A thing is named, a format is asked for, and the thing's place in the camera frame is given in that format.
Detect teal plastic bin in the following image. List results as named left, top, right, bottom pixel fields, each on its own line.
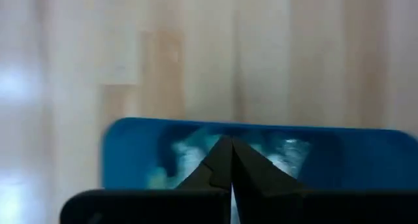
left=101, top=116, right=418, bottom=191

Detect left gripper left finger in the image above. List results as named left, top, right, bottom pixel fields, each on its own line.
left=60, top=135, right=233, bottom=224

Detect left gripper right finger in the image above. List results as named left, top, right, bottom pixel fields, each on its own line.
left=231, top=136, right=418, bottom=224

